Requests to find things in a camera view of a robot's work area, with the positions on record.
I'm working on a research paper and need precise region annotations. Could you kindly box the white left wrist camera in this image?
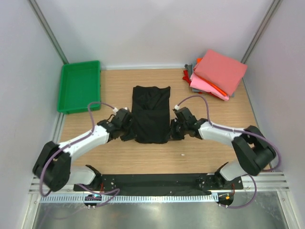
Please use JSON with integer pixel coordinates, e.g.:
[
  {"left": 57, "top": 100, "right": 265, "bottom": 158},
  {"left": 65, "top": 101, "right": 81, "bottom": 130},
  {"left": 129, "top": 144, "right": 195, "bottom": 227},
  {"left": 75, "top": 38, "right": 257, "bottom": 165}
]
[{"left": 112, "top": 107, "right": 118, "bottom": 113}]

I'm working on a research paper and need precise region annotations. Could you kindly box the folded orange t shirt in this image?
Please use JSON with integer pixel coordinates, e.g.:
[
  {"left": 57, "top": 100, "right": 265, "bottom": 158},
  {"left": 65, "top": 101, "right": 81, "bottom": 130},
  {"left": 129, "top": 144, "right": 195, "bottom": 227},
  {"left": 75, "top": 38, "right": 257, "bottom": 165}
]
[{"left": 196, "top": 58, "right": 227, "bottom": 96}]

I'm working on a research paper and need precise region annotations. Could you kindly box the white slotted cable duct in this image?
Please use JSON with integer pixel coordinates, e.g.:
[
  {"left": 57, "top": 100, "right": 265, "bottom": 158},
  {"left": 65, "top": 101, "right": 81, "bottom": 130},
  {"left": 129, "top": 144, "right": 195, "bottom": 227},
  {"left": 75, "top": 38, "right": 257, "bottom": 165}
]
[{"left": 40, "top": 193, "right": 218, "bottom": 204}]

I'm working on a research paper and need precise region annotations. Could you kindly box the aluminium corner post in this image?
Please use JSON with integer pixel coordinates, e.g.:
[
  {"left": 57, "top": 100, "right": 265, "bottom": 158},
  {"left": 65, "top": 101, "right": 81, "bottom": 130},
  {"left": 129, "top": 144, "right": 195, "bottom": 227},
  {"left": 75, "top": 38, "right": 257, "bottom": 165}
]
[
  {"left": 28, "top": 0, "right": 69, "bottom": 64},
  {"left": 240, "top": 0, "right": 283, "bottom": 65}
]

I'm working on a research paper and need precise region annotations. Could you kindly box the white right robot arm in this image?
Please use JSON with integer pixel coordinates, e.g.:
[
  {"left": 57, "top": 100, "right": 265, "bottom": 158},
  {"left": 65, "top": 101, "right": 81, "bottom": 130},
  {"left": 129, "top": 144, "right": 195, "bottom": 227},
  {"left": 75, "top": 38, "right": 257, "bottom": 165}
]
[{"left": 171, "top": 106, "right": 276, "bottom": 189}]

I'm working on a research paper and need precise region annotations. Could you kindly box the folded grey t shirt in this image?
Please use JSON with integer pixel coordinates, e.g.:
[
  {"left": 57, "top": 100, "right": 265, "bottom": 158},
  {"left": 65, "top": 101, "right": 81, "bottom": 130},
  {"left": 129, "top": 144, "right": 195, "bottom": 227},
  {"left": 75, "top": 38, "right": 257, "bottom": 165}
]
[{"left": 184, "top": 62, "right": 196, "bottom": 74}]

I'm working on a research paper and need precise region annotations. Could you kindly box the black t shirt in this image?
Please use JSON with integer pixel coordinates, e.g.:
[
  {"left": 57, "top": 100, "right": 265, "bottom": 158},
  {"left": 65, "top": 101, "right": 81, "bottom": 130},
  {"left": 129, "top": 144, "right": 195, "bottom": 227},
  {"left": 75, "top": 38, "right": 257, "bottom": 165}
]
[{"left": 121, "top": 86, "right": 171, "bottom": 144}]

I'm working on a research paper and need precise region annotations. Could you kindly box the folded red t shirt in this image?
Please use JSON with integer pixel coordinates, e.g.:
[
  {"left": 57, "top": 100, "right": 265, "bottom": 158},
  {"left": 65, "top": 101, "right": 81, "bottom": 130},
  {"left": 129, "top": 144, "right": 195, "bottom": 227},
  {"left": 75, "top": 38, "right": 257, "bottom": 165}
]
[{"left": 183, "top": 70, "right": 191, "bottom": 85}]

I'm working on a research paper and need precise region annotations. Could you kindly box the left aluminium corner post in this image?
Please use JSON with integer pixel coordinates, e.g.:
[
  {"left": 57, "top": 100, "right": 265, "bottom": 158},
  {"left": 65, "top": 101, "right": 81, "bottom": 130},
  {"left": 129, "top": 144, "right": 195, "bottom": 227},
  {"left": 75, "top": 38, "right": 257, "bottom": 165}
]
[{"left": 28, "top": 0, "right": 69, "bottom": 64}]

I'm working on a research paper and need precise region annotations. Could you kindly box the green plastic bin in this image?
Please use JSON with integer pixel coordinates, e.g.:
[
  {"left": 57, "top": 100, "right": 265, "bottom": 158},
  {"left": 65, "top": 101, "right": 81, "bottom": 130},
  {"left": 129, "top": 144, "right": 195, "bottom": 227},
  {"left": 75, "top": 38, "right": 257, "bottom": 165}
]
[{"left": 57, "top": 61, "right": 101, "bottom": 115}]

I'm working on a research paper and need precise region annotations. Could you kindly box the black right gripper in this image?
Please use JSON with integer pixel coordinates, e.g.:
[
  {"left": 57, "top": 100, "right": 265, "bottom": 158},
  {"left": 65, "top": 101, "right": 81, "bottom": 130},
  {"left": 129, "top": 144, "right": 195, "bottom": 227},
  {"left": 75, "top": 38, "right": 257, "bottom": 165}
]
[{"left": 165, "top": 119, "right": 188, "bottom": 141}]

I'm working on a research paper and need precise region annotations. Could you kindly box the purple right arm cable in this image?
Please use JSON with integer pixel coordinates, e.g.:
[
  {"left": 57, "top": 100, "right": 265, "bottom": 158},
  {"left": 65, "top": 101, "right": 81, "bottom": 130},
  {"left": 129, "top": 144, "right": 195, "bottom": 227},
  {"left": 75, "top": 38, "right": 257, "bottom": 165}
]
[{"left": 177, "top": 95, "right": 283, "bottom": 209}]

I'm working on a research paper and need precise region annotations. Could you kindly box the right aluminium corner post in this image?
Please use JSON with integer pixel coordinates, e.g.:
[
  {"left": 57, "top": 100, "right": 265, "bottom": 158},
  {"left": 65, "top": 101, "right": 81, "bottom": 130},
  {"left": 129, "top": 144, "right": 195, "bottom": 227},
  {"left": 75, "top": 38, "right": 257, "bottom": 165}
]
[{"left": 240, "top": 0, "right": 283, "bottom": 65}]

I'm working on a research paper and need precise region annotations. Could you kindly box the folded light pink t shirt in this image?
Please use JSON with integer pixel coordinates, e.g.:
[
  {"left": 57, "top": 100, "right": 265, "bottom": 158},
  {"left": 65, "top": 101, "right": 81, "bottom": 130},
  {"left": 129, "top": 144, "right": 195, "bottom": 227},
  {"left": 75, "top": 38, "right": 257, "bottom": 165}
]
[{"left": 190, "top": 73, "right": 229, "bottom": 101}]

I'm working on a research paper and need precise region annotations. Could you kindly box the folded salmon pink t shirt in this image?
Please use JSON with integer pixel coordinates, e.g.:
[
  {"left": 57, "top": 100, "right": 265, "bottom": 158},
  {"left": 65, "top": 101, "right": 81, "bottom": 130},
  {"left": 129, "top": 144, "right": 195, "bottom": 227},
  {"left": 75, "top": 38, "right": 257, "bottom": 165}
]
[{"left": 194, "top": 49, "right": 247, "bottom": 96}]

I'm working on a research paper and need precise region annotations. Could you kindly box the aluminium frame rail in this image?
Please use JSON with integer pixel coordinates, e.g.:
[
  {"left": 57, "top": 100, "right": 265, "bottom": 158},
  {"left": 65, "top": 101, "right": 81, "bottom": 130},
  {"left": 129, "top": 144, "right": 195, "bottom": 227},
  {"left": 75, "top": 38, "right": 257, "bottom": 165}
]
[{"left": 28, "top": 172, "right": 289, "bottom": 194}]

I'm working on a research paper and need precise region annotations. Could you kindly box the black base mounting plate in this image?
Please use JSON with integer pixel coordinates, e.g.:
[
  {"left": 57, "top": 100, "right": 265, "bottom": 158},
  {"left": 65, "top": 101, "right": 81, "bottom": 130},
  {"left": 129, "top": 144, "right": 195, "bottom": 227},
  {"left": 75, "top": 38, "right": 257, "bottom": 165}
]
[{"left": 88, "top": 173, "right": 244, "bottom": 192}]

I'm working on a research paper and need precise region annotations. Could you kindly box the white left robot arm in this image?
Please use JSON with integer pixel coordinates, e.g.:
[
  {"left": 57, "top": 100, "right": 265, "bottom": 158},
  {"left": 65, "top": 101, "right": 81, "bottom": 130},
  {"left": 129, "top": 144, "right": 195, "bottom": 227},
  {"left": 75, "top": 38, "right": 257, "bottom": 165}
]
[{"left": 32, "top": 108, "right": 132, "bottom": 197}]

